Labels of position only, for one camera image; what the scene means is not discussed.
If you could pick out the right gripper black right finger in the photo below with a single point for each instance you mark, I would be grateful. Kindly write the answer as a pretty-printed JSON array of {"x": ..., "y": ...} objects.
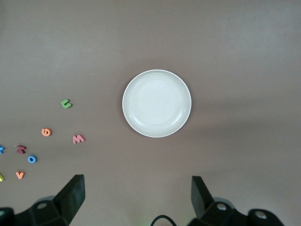
[{"x": 207, "y": 212}]

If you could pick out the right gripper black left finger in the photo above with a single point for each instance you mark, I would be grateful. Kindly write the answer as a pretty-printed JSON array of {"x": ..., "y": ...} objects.
[{"x": 58, "y": 207}]

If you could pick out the pink letter w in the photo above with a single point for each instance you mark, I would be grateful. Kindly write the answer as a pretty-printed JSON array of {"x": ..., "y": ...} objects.
[{"x": 76, "y": 140}]

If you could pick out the orange letter e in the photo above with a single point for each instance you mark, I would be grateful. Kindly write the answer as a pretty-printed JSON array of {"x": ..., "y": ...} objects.
[{"x": 43, "y": 132}]

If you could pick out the green letter u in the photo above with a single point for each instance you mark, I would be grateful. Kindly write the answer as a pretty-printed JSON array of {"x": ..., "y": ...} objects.
[{"x": 63, "y": 103}]

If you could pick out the orange letter v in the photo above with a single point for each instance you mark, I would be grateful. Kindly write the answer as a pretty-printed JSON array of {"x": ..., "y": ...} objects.
[{"x": 20, "y": 176}]

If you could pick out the blue letter o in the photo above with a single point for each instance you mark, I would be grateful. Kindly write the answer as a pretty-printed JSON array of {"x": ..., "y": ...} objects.
[{"x": 29, "y": 159}]

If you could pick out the yellow letter k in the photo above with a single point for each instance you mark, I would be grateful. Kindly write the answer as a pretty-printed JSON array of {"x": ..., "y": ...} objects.
[{"x": 1, "y": 178}]

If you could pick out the dark red letter h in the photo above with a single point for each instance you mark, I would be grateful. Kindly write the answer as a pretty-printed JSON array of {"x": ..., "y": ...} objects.
[{"x": 19, "y": 150}]

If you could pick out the blue letter x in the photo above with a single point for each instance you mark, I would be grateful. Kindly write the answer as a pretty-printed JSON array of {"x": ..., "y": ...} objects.
[{"x": 1, "y": 149}]

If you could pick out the beige brown round plate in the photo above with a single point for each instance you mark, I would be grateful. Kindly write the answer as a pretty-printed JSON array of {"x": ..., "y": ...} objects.
[{"x": 156, "y": 103}]

